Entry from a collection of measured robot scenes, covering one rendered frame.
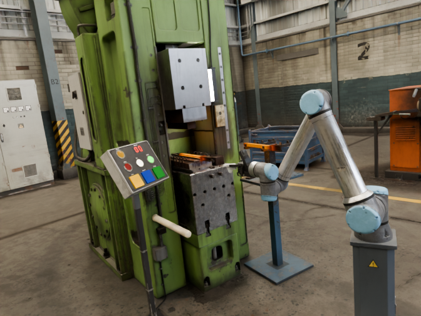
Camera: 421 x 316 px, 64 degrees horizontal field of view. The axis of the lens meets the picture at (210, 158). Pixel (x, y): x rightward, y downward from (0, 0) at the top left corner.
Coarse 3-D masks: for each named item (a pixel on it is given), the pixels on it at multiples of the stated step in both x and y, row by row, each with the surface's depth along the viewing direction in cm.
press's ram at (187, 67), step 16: (176, 48) 223; (192, 48) 230; (160, 64) 232; (176, 64) 224; (192, 64) 231; (176, 80) 225; (192, 80) 233; (208, 80) 240; (176, 96) 226; (192, 96) 234; (208, 96) 241
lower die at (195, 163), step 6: (180, 156) 264; (186, 156) 256; (174, 162) 253; (180, 162) 246; (186, 162) 242; (192, 162) 239; (198, 162) 241; (204, 162) 245; (210, 162) 248; (186, 168) 241; (192, 168) 239; (198, 168) 242; (204, 168) 245
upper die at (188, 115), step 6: (186, 108) 232; (192, 108) 235; (198, 108) 237; (204, 108) 241; (168, 114) 247; (174, 114) 239; (180, 114) 232; (186, 114) 232; (192, 114) 235; (198, 114) 238; (204, 114) 241; (168, 120) 249; (174, 120) 241; (180, 120) 234; (186, 120) 233; (192, 120) 235
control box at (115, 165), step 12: (132, 144) 202; (144, 144) 210; (108, 156) 185; (132, 156) 197; (144, 156) 204; (156, 156) 212; (108, 168) 187; (120, 168) 185; (132, 168) 192; (144, 168) 199; (120, 180) 185; (144, 180) 194; (156, 180) 201; (132, 192) 183
